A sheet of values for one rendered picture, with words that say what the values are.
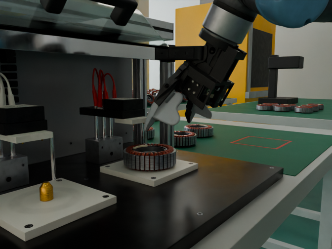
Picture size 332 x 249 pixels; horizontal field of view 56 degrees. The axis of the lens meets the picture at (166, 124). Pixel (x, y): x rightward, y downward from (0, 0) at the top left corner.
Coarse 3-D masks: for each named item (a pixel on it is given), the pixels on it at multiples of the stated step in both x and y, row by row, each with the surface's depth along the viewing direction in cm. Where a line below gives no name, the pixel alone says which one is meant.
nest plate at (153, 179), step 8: (176, 160) 70; (104, 168) 64; (112, 168) 64; (120, 168) 64; (128, 168) 64; (168, 168) 64; (176, 168) 64; (184, 168) 64; (192, 168) 66; (120, 176) 62; (128, 176) 60; (136, 176) 59; (144, 176) 59; (152, 176) 59; (160, 176) 59; (168, 176) 60; (176, 176) 62; (152, 184) 57
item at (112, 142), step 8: (112, 136) 76; (120, 136) 76; (88, 144) 73; (96, 144) 71; (104, 144) 72; (112, 144) 74; (120, 144) 76; (88, 152) 73; (96, 152) 71; (104, 152) 72; (112, 152) 74; (120, 152) 76; (88, 160) 73; (96, 160) 72; (104, 160) 72; (112, 160) 74
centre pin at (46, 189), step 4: (44, 184) 47; (48, 184) 47; (40, 188) 47; (44, 188) 46; (48, 188) 47; (52, 188) 47; (40, 192) 47; (44, 192) 46; (48, 192) 47; (52, 192) 47; (40, 196) 47; (44, 196) 47; (48, 196) 47; (52, 196) 47; (40, 200) 47; (44, 200) 47; (48, 200) 47
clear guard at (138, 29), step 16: (0, 0) 27; (16, 0) 29; (32, 0) 30; (80, 0) 36; (0, 16) 26; (16, 16) 27; (32, 16) 29; (48, 16) 30; (64, 16) 32; (80, 16) 34; (96, 16) 36; (32, 32) 28; (48, 32) 29; (64, 32) 30; (80, 32) 32; (96, 32) 34; (112, 32) 36; (128, 32) 38; (144, 32) 41
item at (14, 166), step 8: (0, 160) 54; (8, 160) 55; (16, 160) 56; (24, 160) 57; (0, 168) 54; (8, 168) 55; (16, 168) 56; (24, 168) 57; (0, 176) 54; (8, 176) 55; (16, 176) 56; (24, 176) 57; (0, 184) 54; (8, 184) 55; (16, 184) 56; (24, 184) 57
